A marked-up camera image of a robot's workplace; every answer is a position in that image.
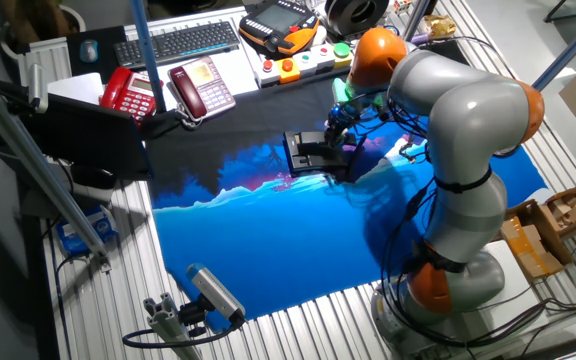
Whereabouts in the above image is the black computer keyboard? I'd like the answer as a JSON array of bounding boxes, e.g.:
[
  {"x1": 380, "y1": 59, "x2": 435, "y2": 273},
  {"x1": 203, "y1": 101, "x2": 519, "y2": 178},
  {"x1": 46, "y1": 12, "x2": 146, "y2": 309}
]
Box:
[{"x1": 113, "y1": 20, "x2": 242, "y2": 70}]

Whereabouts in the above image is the black handset cord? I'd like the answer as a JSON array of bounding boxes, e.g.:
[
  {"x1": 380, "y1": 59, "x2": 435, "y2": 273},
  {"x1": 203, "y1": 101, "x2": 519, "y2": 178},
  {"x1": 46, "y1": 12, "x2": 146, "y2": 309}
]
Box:
[{"x1": 340, "y1": 134, "x2": 369, "y2": 184}]

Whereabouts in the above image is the white box red button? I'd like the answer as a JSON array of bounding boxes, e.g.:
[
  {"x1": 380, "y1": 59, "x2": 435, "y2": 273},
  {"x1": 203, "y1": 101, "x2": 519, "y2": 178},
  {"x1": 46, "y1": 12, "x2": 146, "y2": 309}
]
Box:
[
  {"x1": 255, "y1": 57, "x2": 282, "y2": 90},
  {"x1": 312, "y1": 43, "x2": 338, "y2": 74}
]

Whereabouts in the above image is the yellow box green button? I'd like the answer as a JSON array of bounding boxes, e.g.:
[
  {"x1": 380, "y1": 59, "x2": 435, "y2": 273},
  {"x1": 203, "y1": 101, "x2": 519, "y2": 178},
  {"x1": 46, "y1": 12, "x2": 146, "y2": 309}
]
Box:
[{"x1": 331, "y1": 41, "x2": 355, "y2": 70}]

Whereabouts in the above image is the maroon silver telephone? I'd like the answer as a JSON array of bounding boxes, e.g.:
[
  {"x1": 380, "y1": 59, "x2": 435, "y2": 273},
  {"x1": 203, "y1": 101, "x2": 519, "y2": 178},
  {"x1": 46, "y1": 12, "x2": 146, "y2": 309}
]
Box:
[{"x1": 167, "y1": 55, "x2": 237, "y2": 124}]

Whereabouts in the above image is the open brown cardboard box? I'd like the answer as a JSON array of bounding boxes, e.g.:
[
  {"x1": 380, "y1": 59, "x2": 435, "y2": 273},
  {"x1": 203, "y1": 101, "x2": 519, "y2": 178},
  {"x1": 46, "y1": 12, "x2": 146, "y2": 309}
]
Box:
[{"x1": 500, "y1": 182, "x2": 576, "y2": 266}]

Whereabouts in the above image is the long aluminium frame beam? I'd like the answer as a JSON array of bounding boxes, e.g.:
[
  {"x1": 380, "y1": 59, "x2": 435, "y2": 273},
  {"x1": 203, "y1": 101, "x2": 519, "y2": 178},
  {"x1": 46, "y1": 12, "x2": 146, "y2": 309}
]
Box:
[{"x1": 0, "y1": 69, "x2": 112, "y2": 274}]

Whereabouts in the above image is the black telephone handset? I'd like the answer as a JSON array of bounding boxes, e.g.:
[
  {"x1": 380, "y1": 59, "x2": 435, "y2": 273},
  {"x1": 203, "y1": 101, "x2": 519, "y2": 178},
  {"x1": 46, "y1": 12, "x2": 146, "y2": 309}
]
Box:
[{"x1": 295, "y1": 141, "x2": 343, "y2": 160}]

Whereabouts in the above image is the white round bucket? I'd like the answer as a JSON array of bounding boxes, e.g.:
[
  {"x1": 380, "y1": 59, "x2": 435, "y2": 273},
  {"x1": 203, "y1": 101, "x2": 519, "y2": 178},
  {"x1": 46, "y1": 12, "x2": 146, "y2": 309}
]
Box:
[{"x1": 0, "y1": 3, "x2": 88, "y2": 62}]

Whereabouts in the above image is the flat tan cardboard box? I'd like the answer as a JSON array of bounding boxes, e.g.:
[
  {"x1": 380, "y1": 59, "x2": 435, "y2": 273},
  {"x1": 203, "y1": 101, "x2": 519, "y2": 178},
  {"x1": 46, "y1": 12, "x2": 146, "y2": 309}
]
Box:
[{"x1": 500, "y1": 215, "x2": 567, "y2": 280}]

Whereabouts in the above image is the silver cylinder camera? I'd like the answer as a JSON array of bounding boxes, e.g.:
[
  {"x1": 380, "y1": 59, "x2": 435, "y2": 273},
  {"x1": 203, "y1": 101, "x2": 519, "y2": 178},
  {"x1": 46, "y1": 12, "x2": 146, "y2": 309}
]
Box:
[{"x1": 26, "y1": 62, "x2": 49, "y2": 115}]

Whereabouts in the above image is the black mouse pad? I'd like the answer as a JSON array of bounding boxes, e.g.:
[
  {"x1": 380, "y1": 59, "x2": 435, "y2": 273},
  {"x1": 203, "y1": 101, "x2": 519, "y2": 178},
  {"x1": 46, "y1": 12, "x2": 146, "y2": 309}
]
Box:
[{"x1": 65, "y1": 25, "x2": 128, "y2": 84}]

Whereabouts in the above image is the black laptop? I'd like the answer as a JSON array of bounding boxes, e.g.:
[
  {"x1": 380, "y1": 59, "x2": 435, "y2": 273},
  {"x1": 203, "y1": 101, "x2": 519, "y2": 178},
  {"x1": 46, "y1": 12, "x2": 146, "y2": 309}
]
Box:
[{"x1": 0, "y1": 79, "x2": 154, "y2": 182}]

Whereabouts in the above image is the orange black teach pendant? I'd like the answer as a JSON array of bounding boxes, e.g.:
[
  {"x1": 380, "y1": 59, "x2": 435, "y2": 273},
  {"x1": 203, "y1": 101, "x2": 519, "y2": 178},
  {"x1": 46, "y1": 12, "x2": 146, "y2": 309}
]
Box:
[{"x1": 238, "y1": 0, "x2": 321, "y2": 57}]

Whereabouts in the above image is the white paper sheet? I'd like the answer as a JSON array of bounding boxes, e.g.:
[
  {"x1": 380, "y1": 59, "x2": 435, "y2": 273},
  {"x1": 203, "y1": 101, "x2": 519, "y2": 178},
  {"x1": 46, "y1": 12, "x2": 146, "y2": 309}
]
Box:
[{"x1": 46, "y1": 72, "x2": 105, "y2": 106}]

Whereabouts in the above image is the white box green button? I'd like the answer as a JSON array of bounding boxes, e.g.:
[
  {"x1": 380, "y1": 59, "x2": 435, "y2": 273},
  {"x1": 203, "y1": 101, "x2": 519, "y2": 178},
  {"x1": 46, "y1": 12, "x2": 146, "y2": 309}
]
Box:
[{"x1": 295, "y1": 49, "x2": 322, "y2": 79}]

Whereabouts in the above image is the red telephone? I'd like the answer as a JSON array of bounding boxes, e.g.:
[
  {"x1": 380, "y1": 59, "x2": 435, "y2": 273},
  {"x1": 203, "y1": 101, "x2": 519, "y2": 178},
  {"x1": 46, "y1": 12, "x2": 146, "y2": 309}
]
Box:
[{"x1": 99, "y1": 66, "x2": 165, "y2": 126}]

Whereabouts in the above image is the blue packet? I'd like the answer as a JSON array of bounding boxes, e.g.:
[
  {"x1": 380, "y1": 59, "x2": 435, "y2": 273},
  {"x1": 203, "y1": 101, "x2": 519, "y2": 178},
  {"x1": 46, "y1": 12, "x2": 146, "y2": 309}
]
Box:
[{"x1": 55, "y1": 204, "x2": 119, "y2": 257}]

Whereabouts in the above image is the black C-clamp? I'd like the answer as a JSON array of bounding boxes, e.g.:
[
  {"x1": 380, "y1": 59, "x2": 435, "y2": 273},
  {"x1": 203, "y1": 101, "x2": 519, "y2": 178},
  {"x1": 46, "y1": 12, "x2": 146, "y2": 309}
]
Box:
[{"x1": 492, "y1": 144, "x2": 524, "y2": 159}]

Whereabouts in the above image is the orange box red button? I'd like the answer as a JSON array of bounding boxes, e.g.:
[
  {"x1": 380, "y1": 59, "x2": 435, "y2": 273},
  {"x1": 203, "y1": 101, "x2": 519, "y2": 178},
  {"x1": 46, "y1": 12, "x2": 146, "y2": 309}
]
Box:
[{"x1": 276, "y1": 57, "x2": 302, "y2": 85}]

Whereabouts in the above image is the silver camera blue end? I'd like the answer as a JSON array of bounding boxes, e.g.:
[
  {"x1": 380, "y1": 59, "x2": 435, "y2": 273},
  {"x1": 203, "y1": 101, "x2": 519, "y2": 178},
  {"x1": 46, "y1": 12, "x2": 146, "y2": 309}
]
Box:
[{"x1": 185, "y1": 263, "x2": 247, "y2": 326}]

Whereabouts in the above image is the short aluminium profile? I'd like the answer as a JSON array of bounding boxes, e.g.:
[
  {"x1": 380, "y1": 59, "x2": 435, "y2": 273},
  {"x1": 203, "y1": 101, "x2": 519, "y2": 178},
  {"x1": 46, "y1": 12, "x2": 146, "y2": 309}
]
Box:
[{"x1": 142, "y1": 292, "x2": 202, "y2": 360}]

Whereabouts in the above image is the black telephone base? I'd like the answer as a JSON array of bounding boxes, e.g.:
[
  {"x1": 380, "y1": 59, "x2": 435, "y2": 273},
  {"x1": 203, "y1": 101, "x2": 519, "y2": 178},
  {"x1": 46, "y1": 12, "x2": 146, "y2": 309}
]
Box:
[{"x1": 282, "y1": 130, "x2": 349, "y2": 177}]

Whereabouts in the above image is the black chair base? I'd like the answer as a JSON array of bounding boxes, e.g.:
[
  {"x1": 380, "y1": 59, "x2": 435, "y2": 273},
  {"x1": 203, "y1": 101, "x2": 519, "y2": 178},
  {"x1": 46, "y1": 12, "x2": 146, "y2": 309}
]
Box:
[{"x1": 542, "y1": 0, "x2": 576, "y2": 25}]

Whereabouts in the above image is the gold snack bag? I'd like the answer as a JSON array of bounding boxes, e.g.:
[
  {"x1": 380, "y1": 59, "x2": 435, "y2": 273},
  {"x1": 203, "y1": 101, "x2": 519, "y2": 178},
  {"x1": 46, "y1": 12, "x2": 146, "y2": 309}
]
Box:
[{"x1": 417, "y1": 14, "x2": 458, "y2": 40}]

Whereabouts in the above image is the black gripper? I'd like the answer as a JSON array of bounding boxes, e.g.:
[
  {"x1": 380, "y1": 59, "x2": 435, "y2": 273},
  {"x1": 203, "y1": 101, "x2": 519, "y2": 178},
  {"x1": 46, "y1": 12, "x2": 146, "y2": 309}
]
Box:
[{"x1": 323, "y1": 102, "x2": 365, "y2": 149}]

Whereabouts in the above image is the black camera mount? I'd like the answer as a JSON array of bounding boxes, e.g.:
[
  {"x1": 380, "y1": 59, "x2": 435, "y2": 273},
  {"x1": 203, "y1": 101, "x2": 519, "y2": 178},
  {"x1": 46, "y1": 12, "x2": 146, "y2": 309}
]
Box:
[{"x1": 177, "y1": 294, "x2": 209, "y2": 339}]

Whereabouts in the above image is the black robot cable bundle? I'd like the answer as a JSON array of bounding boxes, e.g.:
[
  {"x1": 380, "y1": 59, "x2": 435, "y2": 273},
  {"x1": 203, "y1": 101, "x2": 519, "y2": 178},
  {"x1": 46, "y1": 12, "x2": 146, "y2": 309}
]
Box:
[{"x1": 378, "y1": 169, "x2": 576, "y2": 351}]

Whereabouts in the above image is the black camera cable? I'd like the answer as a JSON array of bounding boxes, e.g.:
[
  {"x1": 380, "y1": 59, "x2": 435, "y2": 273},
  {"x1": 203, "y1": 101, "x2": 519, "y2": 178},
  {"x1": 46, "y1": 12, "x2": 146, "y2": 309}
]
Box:
[{"x1": 121, "y1": 319, "x2": 242, "y2": 350}]

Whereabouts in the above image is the grey coiled phone cord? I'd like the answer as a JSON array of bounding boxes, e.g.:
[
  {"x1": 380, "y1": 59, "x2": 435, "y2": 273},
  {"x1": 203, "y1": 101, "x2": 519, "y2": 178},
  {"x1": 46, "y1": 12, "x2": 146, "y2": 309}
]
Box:
[{"x1": 175, "y1": 107, "x2": 204, "y2": 130}]

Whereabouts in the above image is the blue black printed cloth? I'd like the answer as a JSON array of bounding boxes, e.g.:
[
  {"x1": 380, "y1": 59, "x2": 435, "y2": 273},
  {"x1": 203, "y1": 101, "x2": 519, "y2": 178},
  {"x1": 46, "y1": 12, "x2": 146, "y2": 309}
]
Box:
[{"x1": 140, "y1": 67, "x2": 549, "y2": 334}]

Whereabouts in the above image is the metal frame pole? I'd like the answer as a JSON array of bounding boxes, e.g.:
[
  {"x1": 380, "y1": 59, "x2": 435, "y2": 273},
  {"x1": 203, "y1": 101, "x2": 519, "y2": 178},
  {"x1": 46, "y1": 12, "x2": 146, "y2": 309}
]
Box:
[
  {"x1": 401, "y1": 0, "x2": 432, "y2": 42},
  {"x1": 127, "y1": 0, "x2": 168, "y2": 115},
  {"x1": 531, "y1": 3, "x2": 576, "y2": 93}
]

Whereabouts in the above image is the grey computer mouse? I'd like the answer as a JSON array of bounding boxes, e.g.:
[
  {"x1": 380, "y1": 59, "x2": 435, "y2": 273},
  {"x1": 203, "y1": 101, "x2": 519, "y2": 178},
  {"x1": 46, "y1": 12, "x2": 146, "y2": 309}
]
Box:
[{"x1": 78, "y1": 38, "x2": 100, "y2": 65}]

